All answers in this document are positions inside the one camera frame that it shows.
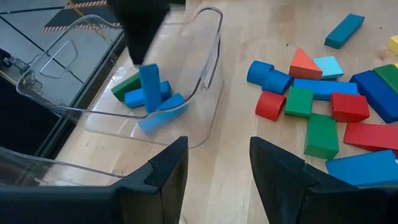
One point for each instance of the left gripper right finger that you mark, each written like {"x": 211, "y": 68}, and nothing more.
{"x": 295, "y": 193}

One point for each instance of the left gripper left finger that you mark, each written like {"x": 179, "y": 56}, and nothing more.
{"x": 140, "y": 199}

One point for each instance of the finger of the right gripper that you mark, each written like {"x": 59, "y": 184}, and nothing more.
{"x": 130, "y": 18}
{"x": 158, "y": 15}

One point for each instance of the long green block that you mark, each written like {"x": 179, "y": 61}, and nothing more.
{"x": 126, "y": 86}
{"x": 388, "y": 74}

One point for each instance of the red cylinder block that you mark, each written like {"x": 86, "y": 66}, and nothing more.
{"x": 270, "y": 105}

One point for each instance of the small green block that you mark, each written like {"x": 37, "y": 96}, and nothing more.
{"x": 299, "y": 101}

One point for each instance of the small clear plastic bin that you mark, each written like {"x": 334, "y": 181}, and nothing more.
{"x": 102, "y": 124}
{"x": 46, "y": 174}

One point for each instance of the small red block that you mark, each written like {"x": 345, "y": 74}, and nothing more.
{"x": 349, "y": 107}

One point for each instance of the blue cylinder block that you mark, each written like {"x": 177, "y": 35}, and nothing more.
{"x": 259, "y": 72}
{"x": 277, "y": 81}

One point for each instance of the long dark blue block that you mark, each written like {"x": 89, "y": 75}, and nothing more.
{"x": 376, "y": 95}

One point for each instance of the orange triangle block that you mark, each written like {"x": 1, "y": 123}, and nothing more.
{"x": 303, "y": 63}

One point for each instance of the cyan square block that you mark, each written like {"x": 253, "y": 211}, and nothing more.
{"x": 329, "y": 67}

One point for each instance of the long teal block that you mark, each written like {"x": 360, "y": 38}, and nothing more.
{"x": 343, "y": 31}

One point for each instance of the long yellow block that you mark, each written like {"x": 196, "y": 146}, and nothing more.
{"x": 393, "y": 45}

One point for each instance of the black mat with hazard stripes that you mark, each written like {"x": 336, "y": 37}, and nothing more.
{"x": 81, "y": 15}

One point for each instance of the green flat plank block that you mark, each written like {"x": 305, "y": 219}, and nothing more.
{"x": 321, "y": 135}

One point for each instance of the medium blue block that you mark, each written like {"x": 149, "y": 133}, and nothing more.
{"x": 365, "y": 168}

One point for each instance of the red wedge block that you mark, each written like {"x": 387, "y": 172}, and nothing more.
{"x": 371, "y": 137}

